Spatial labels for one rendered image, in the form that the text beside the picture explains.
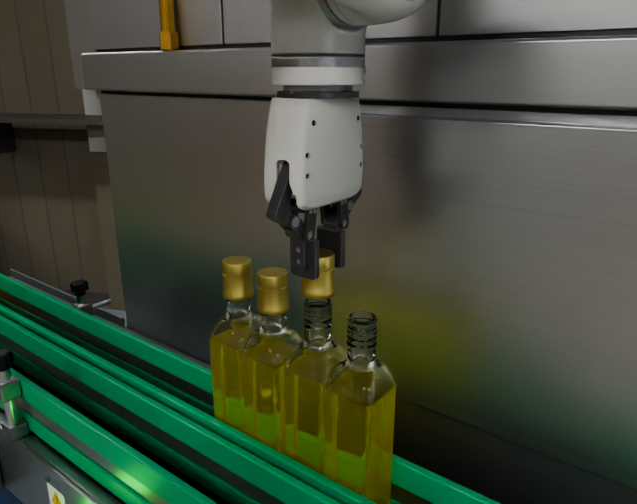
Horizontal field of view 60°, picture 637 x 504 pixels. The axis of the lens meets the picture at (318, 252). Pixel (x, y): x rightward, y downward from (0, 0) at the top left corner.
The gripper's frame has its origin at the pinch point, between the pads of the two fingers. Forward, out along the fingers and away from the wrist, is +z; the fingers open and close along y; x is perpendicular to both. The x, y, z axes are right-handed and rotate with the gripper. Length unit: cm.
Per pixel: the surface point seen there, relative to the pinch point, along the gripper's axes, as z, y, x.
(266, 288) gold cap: 4.6, 2.1, -5.3
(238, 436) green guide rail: 23.0, 4.4, -8.2
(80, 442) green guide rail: 26.9, 13.9, -26.8
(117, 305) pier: 132, -144, -284
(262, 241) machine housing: 6.5, -14.5, -21.8
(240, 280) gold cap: 5.2, 1.1, -10.2
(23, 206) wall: 70, -123, -350
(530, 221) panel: -3.4, -12.0, 16.7
